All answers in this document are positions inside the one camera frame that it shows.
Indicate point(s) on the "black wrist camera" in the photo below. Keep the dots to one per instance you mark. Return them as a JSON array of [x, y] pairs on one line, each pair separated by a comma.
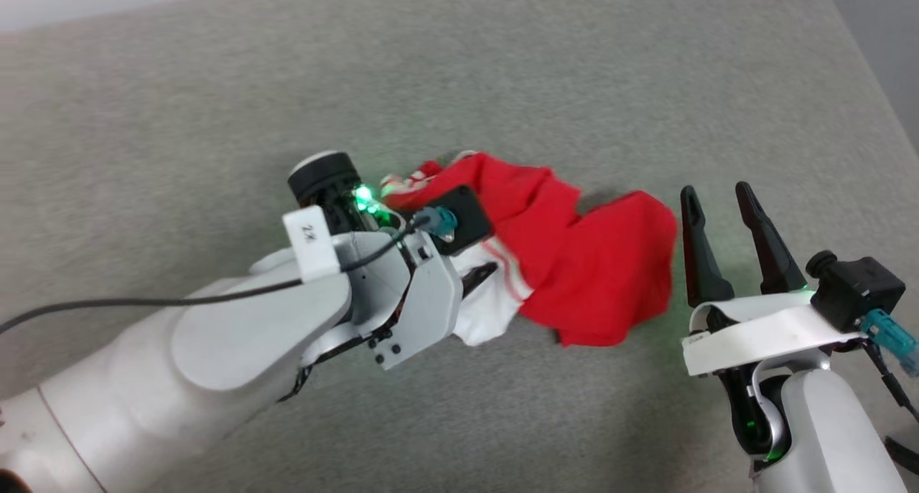
[[858, 288], [470, 217]]

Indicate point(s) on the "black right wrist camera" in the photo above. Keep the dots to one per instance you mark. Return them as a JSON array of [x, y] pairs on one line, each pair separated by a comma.
[[858, 288]]

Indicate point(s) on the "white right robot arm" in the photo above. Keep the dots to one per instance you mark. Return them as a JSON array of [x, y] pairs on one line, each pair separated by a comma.
[[826, 435]]

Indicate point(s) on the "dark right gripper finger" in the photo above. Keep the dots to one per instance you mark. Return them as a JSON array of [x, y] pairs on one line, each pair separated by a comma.
[[772, 252], [702, 263]]

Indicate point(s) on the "red and white basketball jersey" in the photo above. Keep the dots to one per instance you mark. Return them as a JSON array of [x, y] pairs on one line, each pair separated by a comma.
[[589, 278]]

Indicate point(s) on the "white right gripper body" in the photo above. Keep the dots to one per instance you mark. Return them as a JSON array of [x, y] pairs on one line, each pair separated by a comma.
[[761, 331]]

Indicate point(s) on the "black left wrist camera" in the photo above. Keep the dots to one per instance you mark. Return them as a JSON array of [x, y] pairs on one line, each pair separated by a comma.
[[470, 217]]

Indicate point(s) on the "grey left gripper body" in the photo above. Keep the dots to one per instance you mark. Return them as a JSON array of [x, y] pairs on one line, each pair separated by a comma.
[[423, 299]]

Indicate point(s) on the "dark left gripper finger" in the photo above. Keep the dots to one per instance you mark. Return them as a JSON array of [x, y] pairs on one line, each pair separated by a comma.
[[479, 278]]

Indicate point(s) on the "white label tag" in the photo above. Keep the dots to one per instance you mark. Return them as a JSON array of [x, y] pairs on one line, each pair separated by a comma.
[[310, 242]]

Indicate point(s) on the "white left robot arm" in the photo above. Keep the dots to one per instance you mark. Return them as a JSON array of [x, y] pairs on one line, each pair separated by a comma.
[[215, 349]]

